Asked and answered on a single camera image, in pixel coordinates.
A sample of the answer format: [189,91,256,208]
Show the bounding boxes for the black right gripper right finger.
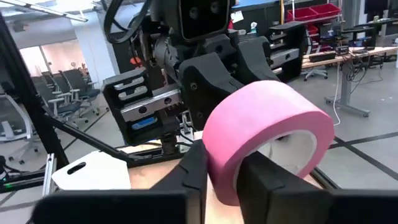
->
[236,151,332,224]

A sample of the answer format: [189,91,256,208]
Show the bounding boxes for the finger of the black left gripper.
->
[236,35,280,85]
[178,52,245,131]

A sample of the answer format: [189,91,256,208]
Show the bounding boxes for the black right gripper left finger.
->
[150,139,208,224]

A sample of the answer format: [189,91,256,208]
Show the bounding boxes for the grey office chair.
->
[58,68,102,118]
[30,74,81,125]

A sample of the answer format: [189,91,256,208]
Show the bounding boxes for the red storage bins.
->
[285,2,341,23]

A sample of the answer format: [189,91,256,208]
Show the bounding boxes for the white plastic bin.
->
[51,151,132,191]

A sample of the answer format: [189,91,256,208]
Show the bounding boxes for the wooden background desk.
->
[300,45,398,118]

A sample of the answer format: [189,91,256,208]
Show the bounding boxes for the white office chair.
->
[0,93,35,164]

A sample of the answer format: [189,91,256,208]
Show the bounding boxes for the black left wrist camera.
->
[178,0,233,43]

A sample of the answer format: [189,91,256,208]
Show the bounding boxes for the white hanging cable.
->
[331,62,342,127]

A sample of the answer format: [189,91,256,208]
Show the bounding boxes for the silver aluminium post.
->
[42,152,59,197]

